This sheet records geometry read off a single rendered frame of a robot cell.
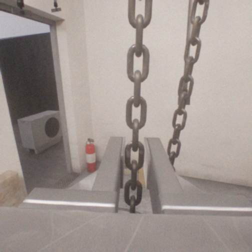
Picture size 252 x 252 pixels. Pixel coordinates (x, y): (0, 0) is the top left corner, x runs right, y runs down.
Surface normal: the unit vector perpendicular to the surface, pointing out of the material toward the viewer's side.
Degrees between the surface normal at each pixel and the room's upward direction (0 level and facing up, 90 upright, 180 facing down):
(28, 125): 90
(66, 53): 90
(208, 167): 90
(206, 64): 90
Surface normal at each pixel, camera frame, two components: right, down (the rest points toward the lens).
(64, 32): -0.33, 0.29
